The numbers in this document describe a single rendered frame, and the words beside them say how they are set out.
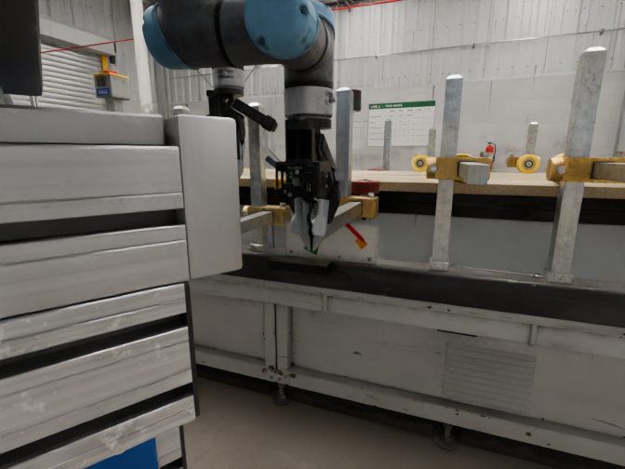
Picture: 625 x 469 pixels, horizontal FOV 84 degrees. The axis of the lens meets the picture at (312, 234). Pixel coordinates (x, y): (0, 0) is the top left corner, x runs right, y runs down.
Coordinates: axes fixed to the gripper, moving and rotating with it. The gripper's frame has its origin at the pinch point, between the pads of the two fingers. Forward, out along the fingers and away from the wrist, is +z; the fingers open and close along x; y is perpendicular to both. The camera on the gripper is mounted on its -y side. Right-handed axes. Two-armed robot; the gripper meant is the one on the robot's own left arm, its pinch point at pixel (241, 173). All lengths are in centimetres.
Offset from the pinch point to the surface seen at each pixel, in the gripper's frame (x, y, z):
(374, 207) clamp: 4.7, -33.6, 7.9
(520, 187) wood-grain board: 1, -72, 3
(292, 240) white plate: -3.6, -12.8, 18.4
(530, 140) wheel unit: -78, -124, -12
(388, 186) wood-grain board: -11.5, -40.8, 4.1
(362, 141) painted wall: -733, -150, -38
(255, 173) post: -8.4, -2.5, 0.3
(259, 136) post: -7.9, -4.1, -9.7
